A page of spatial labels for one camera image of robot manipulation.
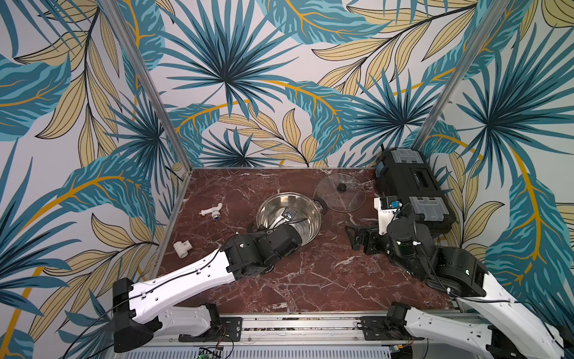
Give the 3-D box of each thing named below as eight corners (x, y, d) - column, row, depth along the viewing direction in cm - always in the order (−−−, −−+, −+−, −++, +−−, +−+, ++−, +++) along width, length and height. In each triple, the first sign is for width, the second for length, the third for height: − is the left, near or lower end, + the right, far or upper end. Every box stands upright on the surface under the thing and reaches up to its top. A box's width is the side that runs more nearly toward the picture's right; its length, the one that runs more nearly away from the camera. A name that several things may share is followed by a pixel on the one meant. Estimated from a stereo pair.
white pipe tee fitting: (176, 260, 90) (172, 256, 87) (176, 247, 94) (173, 243, 91) (192, 255, 91) (189, 252, 88) (192, 243, 95) (189, 239, 92)
